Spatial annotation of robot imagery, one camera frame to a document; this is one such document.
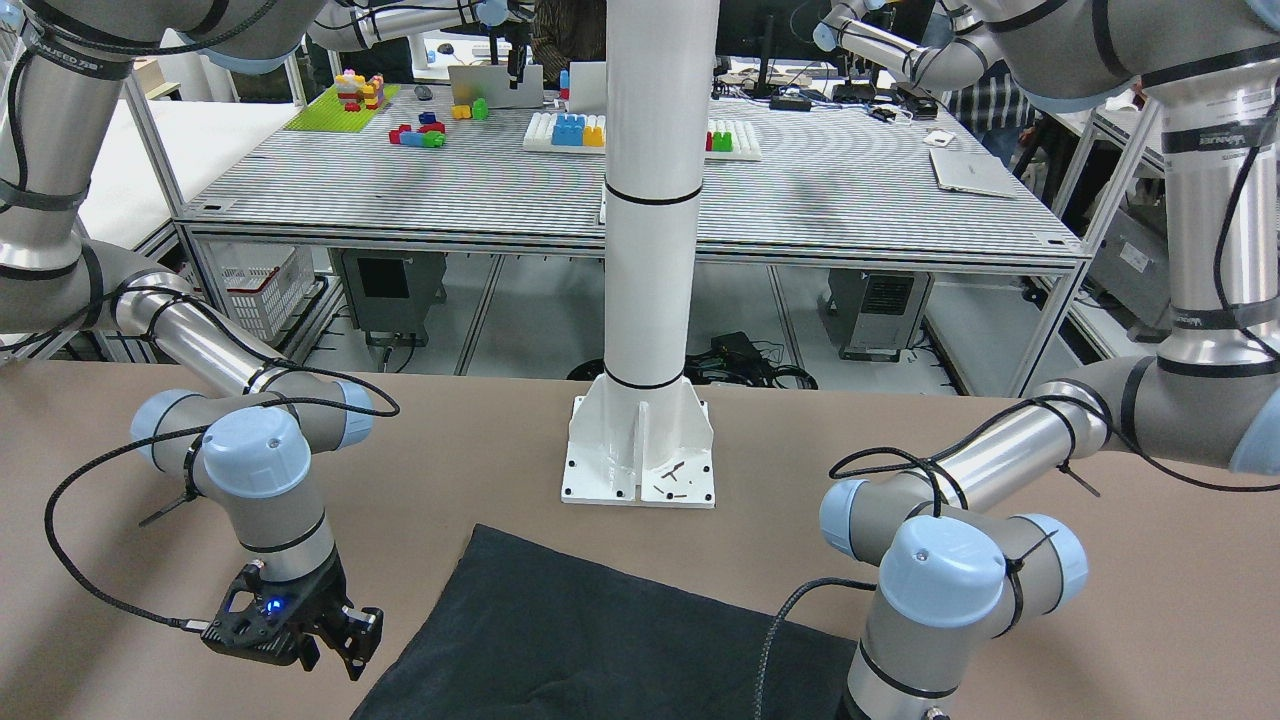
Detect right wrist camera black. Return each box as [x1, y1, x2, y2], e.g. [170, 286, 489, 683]
[201, 560, 319, 666]

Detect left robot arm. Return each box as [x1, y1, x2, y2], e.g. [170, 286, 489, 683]
[815, 1, 1277, 719]

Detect neighbouring robot arm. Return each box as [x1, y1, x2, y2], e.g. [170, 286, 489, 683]
[812, 1, 1004, 92]

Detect white plastic basket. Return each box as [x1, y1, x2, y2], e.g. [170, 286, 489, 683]
[209, 242, 314, 343]

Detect black t-shirt with logo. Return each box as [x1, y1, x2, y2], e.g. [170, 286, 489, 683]
[349, 524, 859, 720]

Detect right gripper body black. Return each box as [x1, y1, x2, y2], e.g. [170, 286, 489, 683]
[291, 575, 385, 661]

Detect white central mounting column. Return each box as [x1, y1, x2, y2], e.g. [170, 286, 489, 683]
[561, 1, 719, 509]

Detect silver laptop closed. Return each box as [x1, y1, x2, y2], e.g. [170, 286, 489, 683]
[929, 147, 1020, 199]

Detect white tray with blocks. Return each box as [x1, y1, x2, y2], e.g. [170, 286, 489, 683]
[522, 110, 763, 161]

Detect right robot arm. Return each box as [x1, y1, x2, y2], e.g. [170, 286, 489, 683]
[3, 1, 383, 679]

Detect striped metal work table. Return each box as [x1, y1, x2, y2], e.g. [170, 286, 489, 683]
[180, 87, 1091, 395]

